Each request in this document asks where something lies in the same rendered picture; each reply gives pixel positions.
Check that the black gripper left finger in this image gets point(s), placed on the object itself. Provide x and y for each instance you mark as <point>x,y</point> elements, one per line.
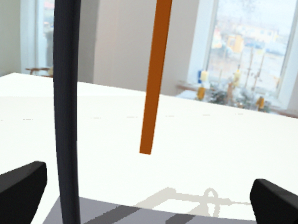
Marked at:
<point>21,191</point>

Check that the orange handle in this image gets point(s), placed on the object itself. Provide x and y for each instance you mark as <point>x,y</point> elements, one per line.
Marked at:
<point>156,70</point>

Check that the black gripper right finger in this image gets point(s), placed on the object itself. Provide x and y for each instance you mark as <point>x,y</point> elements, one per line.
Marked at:
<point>272,204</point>

